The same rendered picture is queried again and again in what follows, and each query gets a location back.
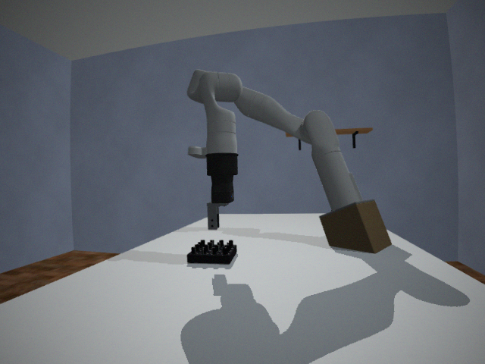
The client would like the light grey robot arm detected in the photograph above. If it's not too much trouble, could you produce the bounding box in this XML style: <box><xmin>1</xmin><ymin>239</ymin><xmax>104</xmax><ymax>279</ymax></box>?
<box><xmin>187</xmin><ymin>70</ymin><xmax>363</xmax><ymax>211</ymax></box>

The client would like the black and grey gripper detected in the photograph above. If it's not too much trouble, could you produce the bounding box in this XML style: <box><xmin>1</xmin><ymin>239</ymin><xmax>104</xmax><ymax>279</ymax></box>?
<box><xmin>188</xmin><ymin>132</ymin><xmax>238</xmax><ymax>230</ymax></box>

